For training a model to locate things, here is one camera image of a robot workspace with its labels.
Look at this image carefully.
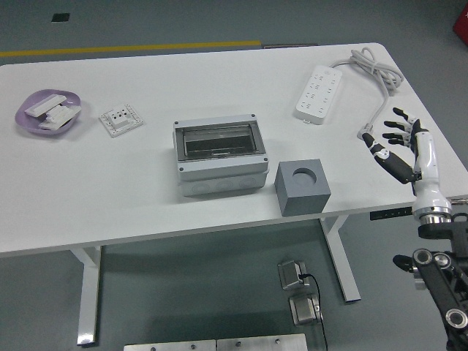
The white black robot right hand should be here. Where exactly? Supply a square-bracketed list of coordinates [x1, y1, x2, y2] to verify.
[361, 107, 453, 217]

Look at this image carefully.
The grey electrical enclosure box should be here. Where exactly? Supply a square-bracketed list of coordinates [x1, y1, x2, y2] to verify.
[172, 113, 271, 199]

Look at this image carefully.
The transparent hinged box lid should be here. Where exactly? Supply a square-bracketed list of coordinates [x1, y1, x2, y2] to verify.
[175, 121, 265, 162]

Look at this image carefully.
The grey cube with round recess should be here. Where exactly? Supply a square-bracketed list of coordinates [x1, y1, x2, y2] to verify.
[274, 158, 332, 216]

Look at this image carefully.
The black table control panel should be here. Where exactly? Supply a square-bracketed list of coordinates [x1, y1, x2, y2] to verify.
[369, 206, 414, 221]

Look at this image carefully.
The white table leg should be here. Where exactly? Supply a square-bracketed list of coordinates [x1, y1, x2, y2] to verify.
[320, 215, 361, 303]
[69, 245, 102, 347]

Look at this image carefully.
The white power strip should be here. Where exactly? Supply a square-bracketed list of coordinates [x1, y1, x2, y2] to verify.
[295, 64, 343, 126]

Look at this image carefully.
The red object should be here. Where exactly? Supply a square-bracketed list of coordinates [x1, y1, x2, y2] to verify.
[452, 7, 468, 37]

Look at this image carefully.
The metal foot pedal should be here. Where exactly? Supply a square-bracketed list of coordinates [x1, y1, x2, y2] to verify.
[276, 259, 308, 291]
[288, 293, 323, 326]

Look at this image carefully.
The grey metal plate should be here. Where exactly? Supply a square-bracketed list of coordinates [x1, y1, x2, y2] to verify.
[123, 340, 217, 351]

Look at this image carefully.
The small white plastic block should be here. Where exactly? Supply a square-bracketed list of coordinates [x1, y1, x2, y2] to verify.
[45, 104, 73, 124]

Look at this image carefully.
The flat white plastic piece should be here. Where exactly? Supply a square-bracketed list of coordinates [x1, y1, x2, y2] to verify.
[38, 105, 82, 131]

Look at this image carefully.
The long white plastic bar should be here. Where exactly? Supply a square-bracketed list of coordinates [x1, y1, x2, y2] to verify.
[24, 94, 67, 117]

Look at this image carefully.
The purple plate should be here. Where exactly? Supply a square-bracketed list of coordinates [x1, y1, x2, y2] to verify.
[14, 88, 82, 138]

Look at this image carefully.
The white power cord with plug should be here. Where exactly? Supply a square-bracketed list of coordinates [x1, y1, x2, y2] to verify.
[330, 47, 405, 142]

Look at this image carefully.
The black pedal cable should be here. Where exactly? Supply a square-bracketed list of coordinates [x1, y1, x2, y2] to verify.
[298, 272, 329, 351]

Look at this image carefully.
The white wall socket panel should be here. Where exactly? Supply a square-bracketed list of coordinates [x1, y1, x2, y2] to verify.
[99, 103, 144, 137]

